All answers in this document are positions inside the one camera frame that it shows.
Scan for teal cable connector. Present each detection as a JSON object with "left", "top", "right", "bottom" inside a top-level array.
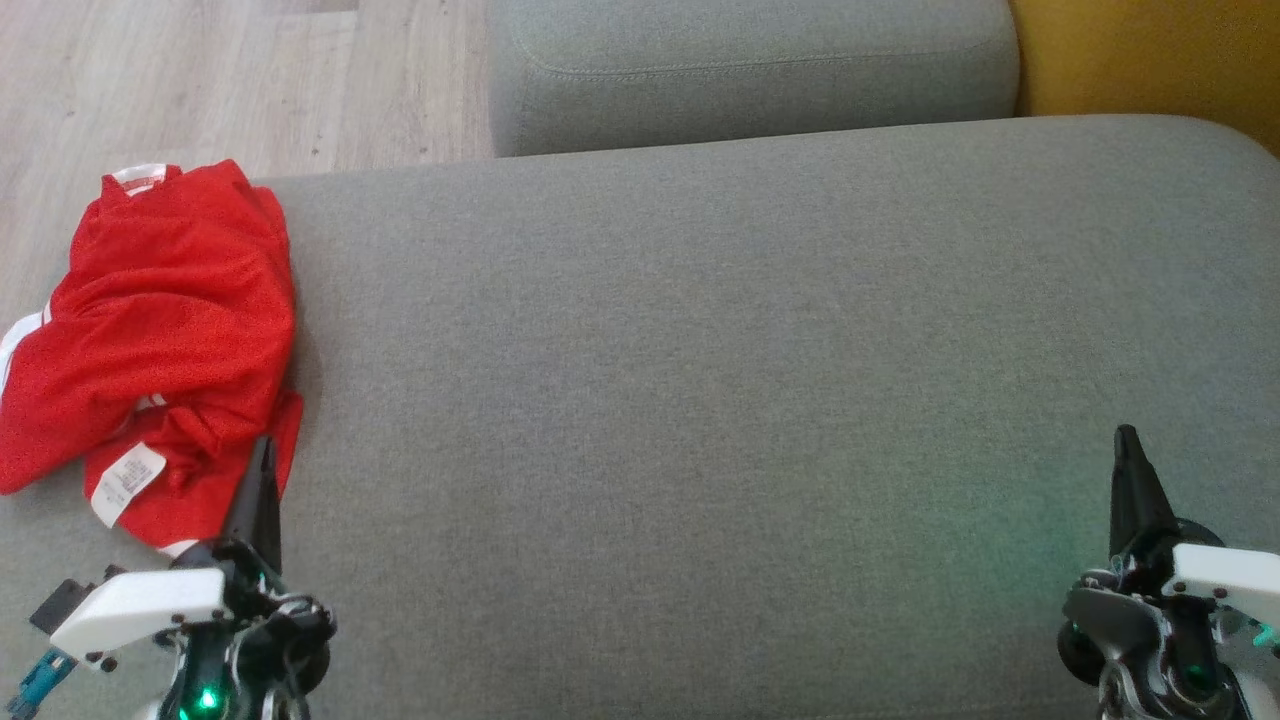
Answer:
[{"left": 5, "top": 650, "right": 77, "bottom": 717}]

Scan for red shorts white stripes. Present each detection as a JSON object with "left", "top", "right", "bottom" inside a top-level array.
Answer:
[{"left": 0, "top": 270, "right": 306, "bottom": 557}]

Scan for large grey sofa seat cushion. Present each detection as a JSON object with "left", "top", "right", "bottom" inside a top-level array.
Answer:
[{"left": 0, "top": 115, "right": 1280, "bottom": 720}]

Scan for white and dark left gripper body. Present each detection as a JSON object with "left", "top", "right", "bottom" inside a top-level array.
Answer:
[{"left": 50, "top": 540, "right": 336, "bottom": 720}]

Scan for white and dark right gripper body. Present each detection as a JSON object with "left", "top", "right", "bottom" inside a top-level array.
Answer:
[{"left": 1058, "top": 518, "right": 1280, "bottom": 720}]

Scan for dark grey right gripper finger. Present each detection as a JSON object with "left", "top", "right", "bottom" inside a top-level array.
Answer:
[{"left": 1109, "top": 425, "right": 1179, "bottom": 563}]

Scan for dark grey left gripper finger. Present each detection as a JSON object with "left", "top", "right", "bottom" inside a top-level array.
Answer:
[{"left": 220, "top": 435, "right": 284, "bottom": 577}]

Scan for red numbered jersey white sleeves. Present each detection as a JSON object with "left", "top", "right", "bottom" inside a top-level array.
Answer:
[{"left": 70, "top": 158, "right": 298, "bottom": 321}]

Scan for yellow sofa back cushion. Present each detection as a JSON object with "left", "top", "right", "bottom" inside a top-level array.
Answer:
[{"left": 1010, "top": 0, "right": 1280, "bottom": 158}]

